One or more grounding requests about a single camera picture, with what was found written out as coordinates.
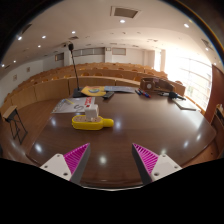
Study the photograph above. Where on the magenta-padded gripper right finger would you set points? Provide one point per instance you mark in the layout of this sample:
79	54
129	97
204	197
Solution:
164	166

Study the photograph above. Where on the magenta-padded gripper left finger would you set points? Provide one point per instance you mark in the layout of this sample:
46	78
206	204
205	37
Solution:
57	166

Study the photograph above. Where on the yellow power strip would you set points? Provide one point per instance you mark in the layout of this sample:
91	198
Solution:
86	125

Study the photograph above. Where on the white printed booklet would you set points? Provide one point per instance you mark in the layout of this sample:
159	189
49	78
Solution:
71	106

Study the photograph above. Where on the grey notebook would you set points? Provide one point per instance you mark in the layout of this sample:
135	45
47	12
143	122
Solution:
185	104

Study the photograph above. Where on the wooden shelf unit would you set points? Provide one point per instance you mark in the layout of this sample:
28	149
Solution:
218	123

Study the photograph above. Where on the small wooden side desk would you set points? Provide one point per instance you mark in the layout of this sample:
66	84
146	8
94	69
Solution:
10	113

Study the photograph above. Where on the red marker pen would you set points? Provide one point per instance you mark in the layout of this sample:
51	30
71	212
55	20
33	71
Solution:
145	94

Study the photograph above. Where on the black gooseneck microphone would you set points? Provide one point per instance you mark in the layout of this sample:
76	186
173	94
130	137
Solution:
78	92

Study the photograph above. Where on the rows of wooden seats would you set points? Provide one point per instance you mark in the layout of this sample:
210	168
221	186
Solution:
50	88

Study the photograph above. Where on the blue marker pen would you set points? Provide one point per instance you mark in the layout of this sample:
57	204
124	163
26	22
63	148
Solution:
137	92

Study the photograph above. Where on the black remote control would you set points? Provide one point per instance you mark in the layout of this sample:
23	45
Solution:
108	95

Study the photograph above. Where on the blue booklet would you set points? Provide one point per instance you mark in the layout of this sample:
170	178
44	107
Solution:
120	89

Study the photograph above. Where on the large bright window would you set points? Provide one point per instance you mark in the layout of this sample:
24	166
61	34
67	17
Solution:
190	76

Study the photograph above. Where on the recessed ceiling lights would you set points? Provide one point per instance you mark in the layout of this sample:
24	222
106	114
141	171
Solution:
122	21

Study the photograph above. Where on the square ceiling air vent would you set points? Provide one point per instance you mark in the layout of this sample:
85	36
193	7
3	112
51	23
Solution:
125	12

